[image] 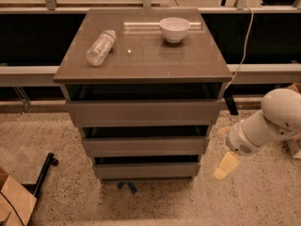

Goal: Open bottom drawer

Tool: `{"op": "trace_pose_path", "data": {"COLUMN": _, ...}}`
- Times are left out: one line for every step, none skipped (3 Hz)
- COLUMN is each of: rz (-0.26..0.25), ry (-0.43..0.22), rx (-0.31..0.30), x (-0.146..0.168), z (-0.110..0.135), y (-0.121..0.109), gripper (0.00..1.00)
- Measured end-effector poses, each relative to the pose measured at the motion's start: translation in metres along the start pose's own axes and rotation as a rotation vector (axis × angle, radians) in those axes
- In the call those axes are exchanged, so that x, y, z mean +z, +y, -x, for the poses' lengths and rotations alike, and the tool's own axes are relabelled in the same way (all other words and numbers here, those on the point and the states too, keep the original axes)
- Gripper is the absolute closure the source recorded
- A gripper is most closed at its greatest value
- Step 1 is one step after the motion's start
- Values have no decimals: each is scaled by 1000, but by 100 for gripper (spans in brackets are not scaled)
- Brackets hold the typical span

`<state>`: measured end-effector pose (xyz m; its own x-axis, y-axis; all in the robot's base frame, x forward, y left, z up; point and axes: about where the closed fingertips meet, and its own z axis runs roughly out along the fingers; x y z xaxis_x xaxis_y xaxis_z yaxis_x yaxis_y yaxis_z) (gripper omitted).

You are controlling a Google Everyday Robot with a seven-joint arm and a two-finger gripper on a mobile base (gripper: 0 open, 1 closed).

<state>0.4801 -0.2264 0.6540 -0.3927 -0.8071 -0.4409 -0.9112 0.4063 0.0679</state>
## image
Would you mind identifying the black cable on box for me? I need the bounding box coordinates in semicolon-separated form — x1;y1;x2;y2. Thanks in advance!
0;191;25;226

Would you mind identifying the cardboard box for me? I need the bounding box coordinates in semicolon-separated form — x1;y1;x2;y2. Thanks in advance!
286;83;301;159
0;167;37;226

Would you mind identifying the cardboard box bottom left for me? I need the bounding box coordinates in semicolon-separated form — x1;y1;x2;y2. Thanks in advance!
0;167;37;226

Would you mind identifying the grey three-drawer cabinet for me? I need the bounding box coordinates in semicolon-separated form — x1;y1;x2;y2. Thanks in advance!
54;8;231;167

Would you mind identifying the black cart leg with caster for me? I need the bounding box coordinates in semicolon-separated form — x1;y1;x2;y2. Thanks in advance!
23;153;59;198

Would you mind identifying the grey top drawer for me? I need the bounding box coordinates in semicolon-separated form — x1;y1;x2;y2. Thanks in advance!
66;101;220;127

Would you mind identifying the clear plastic water bottle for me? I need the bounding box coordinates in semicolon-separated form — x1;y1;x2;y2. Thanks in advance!
87;30;116;66

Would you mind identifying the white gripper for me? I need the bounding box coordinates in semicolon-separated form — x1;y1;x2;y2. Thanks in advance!
214;121;260;180

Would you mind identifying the grey bottom drawer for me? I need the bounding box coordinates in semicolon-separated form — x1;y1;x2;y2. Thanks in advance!
92;162;200;180

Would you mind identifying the white power cable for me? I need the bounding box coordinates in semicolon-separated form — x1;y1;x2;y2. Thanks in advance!
223;5;254;92

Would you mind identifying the white ceramic bowl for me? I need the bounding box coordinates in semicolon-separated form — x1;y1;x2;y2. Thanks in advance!
159;17;190;43

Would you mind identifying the grey drawer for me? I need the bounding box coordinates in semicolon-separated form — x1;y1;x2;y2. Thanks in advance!
66;101;220;127
82;137;209;157
92;162;200;180

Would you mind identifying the cardboard box on right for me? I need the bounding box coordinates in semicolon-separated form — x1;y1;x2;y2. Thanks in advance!
286;83;301;159

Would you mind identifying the grey middle drawer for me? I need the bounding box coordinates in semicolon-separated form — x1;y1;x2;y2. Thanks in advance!
82;137;209;157

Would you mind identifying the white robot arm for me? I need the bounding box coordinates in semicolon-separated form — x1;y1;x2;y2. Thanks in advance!
213;89;301;180

